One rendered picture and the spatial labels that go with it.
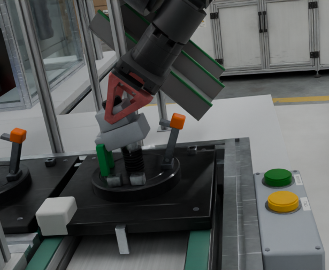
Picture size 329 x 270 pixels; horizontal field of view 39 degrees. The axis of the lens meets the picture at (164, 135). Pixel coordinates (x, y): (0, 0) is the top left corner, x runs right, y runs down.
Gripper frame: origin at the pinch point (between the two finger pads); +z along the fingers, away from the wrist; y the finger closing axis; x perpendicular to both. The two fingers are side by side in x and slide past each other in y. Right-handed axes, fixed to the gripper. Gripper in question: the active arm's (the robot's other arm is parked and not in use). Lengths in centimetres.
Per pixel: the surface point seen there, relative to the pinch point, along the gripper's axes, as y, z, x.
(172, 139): 0.5, -2.1, 9.2
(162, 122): 0.5, -3.4, 6.6
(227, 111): -63, 8, 23
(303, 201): 6.7, -8.2, 27.7
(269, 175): 1.0, -6.4, 23.8
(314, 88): -366, 27, 121
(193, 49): -48.4, -4.4, 4.7
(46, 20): -114, 34, -49
